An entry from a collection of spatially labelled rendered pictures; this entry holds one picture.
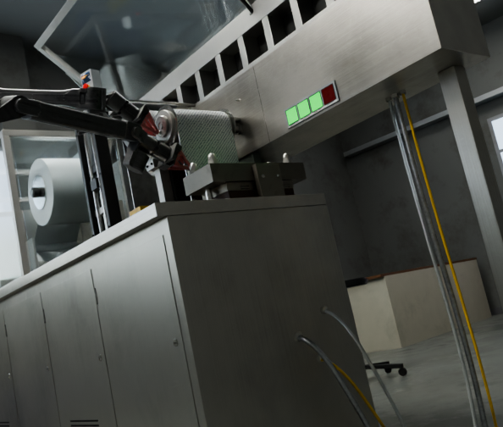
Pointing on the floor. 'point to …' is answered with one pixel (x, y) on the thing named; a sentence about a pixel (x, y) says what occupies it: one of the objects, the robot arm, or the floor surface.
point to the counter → (414, 305)
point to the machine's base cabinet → (177, 332)
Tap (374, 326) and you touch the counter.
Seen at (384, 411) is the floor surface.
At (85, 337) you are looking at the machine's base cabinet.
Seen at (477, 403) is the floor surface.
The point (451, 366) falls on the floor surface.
